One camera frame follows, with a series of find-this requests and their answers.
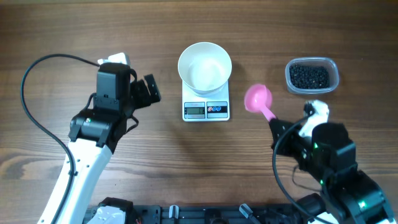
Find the white digital kitchen scale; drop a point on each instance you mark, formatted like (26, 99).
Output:
(209, 107)

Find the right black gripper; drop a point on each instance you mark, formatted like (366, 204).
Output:
(286, 139)

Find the white bowl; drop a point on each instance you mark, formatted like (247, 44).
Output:
(204, 67)

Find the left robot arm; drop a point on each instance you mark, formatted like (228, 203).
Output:
(94, 134)

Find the pink plastic measuring scoop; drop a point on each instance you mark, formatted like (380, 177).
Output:
(258, 99)

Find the clear plastic container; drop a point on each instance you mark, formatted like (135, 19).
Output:
(316, 62)

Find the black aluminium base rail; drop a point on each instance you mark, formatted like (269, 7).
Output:
(155, 214)

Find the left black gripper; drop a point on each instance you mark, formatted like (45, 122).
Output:
(141, 87)

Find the black peppercorns pile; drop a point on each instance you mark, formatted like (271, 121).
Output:
(309, 77)

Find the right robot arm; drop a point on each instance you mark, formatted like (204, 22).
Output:
(329, 156)

